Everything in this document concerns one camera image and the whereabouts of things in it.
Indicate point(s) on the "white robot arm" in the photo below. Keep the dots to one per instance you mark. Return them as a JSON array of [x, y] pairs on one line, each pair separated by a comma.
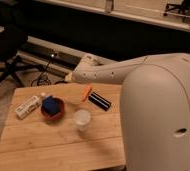
[[154, 107]]

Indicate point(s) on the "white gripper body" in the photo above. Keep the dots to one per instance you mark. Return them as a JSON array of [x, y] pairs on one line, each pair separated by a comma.
[[86, 61]]

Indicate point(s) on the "black rectangular box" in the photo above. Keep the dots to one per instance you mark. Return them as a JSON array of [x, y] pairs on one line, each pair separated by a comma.
[[99, 101]]

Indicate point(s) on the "wooden table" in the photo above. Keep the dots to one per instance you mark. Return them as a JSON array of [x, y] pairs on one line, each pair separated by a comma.
[[34, 144]]

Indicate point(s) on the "red bowl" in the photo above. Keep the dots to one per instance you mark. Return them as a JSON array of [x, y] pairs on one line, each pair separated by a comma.
[[56, 116]]

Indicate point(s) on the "blue block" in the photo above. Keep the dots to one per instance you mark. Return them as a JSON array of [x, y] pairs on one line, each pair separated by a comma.
[[50, 106]]

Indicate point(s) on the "white remote control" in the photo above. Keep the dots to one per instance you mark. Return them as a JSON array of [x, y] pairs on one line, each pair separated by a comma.
[[27, 107]]

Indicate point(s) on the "black office chair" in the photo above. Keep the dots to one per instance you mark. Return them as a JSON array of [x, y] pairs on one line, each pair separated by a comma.
[[11, 39]]

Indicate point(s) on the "white ceramic cup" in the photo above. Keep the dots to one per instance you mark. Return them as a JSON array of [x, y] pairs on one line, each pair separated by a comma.
[[82, 118]]

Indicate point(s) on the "orange marker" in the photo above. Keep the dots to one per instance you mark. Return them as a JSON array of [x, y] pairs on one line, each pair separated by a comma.
[[87, 91]]

